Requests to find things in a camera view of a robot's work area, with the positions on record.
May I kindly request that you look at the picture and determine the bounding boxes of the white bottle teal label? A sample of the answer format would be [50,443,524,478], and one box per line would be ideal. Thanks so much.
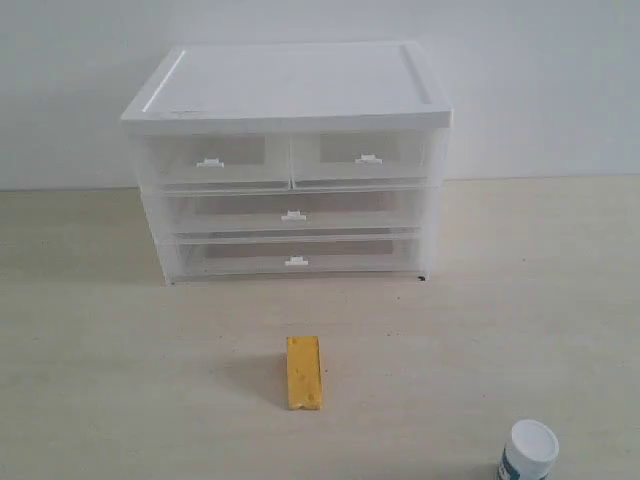
[495,419,559,480]

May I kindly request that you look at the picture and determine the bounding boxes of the middle wide clear drawer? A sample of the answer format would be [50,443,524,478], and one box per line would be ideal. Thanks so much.
[166,189,427,234]

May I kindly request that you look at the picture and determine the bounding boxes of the wide clear drawer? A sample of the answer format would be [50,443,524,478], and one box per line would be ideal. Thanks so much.
[179,235,425,277]
[166,189,427,234]

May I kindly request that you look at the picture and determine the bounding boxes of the white plastic drawer cabinet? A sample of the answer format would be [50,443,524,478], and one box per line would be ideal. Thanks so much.
[121,41,453,284]

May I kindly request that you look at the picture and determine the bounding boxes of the bottom wide clear drawer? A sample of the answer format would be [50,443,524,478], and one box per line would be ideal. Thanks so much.
[179,235,425,277]

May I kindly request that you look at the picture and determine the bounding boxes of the yellow cheese wedge toy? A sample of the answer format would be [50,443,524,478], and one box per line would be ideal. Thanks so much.
[286,336,323,410]

